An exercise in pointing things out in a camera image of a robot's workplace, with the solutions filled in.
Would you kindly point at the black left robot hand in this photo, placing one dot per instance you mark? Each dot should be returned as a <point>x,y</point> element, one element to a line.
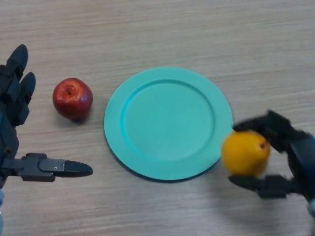
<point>12,108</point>

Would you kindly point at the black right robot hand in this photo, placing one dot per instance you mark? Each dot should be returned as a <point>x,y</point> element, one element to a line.
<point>300,157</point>

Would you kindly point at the yellow pear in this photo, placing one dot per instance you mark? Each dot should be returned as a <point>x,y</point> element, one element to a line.
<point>244,155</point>

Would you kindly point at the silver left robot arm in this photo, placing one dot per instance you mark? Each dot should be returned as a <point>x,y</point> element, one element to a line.
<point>1,211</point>

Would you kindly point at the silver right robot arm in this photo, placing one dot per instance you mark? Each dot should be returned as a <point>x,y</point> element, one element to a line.
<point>312,209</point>

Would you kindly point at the green round plate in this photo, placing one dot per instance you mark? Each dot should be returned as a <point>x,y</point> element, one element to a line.
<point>167,125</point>

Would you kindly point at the red apple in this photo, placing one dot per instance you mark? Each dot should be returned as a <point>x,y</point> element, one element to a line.
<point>72,99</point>

